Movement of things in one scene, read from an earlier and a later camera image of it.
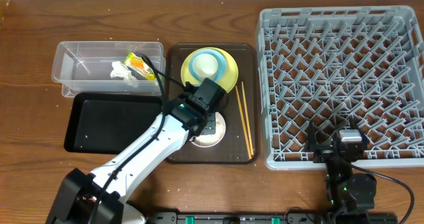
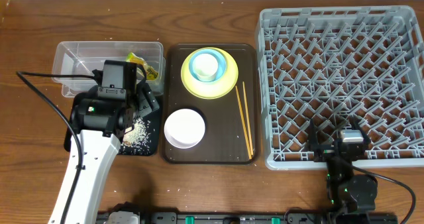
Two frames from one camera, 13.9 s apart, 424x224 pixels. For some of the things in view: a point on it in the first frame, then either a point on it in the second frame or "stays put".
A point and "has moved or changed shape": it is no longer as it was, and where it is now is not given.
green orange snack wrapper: [140, 65] stays put
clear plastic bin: [108, 67] stays put
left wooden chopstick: [243, 123] stays put
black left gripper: [209, 125] to [146, 98]
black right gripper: [324, 152] stays put
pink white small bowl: [207, 140] has moved or changed shape
